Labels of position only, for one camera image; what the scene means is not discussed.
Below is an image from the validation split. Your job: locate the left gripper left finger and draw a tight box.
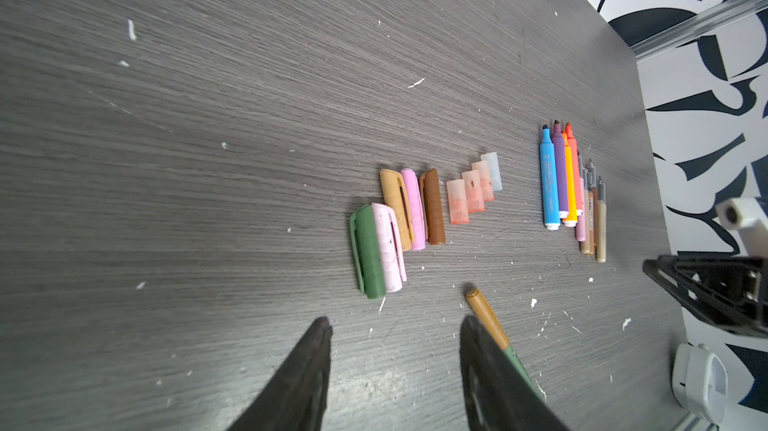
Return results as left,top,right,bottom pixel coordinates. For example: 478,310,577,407
229,317,333,430

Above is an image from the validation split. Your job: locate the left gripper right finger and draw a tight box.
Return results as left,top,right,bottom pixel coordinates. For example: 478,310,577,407
460,316,566,430

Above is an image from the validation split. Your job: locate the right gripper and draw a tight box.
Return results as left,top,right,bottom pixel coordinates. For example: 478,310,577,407
641,196,768,339

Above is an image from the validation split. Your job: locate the gold cap green pen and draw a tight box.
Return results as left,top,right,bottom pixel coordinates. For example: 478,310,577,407
465,286,546,398

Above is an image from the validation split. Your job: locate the green cap beige pen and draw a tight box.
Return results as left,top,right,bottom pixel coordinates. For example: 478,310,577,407
596,177,607,263

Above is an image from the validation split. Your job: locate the light pink pen cap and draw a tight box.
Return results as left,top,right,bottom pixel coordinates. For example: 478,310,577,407
372,203,407,293

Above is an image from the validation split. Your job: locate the orange marker pen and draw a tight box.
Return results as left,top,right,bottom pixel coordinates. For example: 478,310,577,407
562,132,578,228

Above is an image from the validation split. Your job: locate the tan cap beige pen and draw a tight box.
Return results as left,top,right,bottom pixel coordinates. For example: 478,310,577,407
587,159,597,256

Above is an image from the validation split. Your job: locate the clear red pen cap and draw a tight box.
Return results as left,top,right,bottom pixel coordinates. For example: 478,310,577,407
446,179,470,225

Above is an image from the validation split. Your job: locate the blue marker pen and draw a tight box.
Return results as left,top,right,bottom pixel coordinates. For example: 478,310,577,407
539,125,561,231

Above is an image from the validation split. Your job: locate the pink-red marker pen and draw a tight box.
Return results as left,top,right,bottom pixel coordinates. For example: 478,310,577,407
565,123,581,210

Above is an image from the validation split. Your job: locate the clear orange pen cap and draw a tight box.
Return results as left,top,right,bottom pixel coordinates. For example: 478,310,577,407
462,170,486,214

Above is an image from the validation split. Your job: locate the purple marker pen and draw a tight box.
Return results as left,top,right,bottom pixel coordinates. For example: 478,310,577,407
551,120,570,220

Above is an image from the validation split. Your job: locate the clear pink pen cap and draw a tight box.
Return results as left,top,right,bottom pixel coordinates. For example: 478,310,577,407
471,161,495,202

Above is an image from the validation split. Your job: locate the pink cap beige pen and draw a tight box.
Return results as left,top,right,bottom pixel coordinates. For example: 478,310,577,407
581,167,594,255

